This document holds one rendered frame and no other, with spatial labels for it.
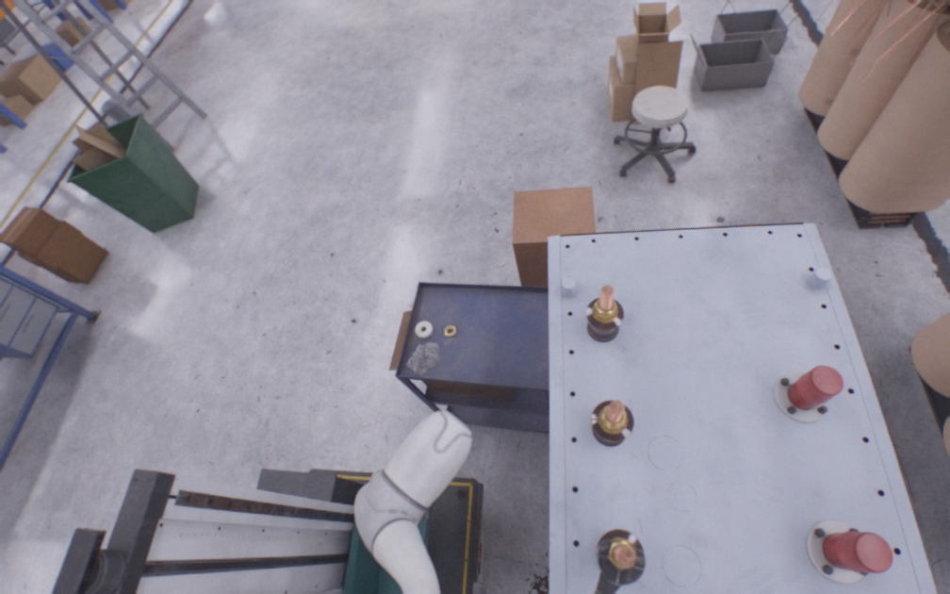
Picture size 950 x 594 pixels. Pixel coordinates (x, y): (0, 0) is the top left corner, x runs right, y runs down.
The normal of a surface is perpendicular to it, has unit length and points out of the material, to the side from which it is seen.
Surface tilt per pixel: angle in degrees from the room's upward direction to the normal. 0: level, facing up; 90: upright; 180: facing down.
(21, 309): 90
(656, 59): 81
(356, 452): 0
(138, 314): 0
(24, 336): 90
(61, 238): 90
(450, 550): 0
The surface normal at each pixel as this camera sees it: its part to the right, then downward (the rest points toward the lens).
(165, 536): 0.98, -0.04
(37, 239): 0.94, 0.17
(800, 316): -0.18, -0.48
